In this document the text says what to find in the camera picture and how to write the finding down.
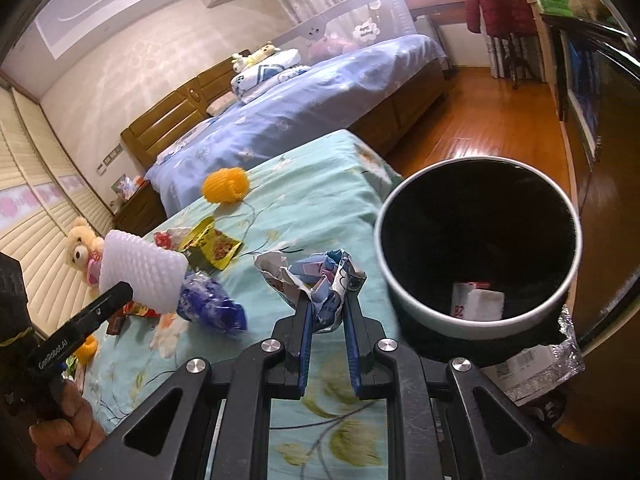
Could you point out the beige teddy bear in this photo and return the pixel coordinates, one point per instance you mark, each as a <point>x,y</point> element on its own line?
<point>82,247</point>

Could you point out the colourful box on nightstand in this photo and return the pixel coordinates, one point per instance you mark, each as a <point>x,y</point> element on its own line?
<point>125,187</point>

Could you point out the yellow snack packet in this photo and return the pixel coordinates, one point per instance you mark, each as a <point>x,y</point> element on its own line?
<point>215,247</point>

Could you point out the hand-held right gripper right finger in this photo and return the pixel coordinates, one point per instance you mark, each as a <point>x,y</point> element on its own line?
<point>352,350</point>

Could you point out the wooden nightstand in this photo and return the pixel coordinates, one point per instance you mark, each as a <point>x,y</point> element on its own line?
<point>140,210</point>

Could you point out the blue white paper wrapper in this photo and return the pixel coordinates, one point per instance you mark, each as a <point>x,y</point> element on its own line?
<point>325,270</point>

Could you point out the blue plastic bag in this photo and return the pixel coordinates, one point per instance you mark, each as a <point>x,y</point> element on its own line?
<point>210,302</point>

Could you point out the red clear snack wrapper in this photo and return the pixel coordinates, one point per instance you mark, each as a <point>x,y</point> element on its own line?
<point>165,240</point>

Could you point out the person's left hand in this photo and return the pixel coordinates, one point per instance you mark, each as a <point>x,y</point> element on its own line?
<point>75,420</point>

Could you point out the flat dark screen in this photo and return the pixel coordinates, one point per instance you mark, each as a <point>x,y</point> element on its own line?
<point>582,90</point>

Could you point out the yellow plush toy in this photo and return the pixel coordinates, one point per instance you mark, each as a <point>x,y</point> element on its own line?
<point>260,52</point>

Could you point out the grey mesh bed guard rail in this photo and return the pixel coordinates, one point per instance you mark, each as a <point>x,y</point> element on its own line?
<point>340,22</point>

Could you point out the small brown packet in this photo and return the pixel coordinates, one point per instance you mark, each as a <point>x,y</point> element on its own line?
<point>116,324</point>

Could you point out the dark wooden cabinet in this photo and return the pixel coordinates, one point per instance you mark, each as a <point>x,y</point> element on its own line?
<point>617,170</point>

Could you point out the bed with blue duvet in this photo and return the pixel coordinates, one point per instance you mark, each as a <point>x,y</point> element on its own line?
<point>310,100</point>

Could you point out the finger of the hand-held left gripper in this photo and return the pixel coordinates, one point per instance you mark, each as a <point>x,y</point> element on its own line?
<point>107,305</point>

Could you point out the wall switch panel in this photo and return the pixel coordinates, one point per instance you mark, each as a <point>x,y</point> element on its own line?
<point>109,157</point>

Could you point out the dark wooden coat stand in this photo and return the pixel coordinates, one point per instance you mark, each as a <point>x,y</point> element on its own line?
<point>515,60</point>

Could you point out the round grey waste bin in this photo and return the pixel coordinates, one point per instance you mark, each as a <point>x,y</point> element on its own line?
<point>430,322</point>

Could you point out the small orange toy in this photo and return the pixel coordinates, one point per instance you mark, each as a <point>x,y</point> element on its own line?
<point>87,349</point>

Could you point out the wooden bed frame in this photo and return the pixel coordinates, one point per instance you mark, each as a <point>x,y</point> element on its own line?
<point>165,120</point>

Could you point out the silver foil bag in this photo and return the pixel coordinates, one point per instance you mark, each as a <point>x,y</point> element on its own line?
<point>567,360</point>

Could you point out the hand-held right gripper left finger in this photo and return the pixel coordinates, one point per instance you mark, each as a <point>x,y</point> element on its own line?
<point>305,345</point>

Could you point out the cream slatted wardrobe door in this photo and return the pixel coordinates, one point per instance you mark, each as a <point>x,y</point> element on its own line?
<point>30,185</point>

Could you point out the blue white patterned pillow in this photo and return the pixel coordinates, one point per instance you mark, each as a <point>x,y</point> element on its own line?
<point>265,72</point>

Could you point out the white red printed box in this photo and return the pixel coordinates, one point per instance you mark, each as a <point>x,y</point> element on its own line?
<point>477,305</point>

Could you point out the pink plush toy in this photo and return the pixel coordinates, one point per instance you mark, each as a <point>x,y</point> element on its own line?
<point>330,45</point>

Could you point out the yellow knitted ball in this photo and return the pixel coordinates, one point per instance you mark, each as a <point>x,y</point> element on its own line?
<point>225,185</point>

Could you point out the white foam net sleeve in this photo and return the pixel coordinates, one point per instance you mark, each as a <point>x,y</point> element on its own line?
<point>140,265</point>

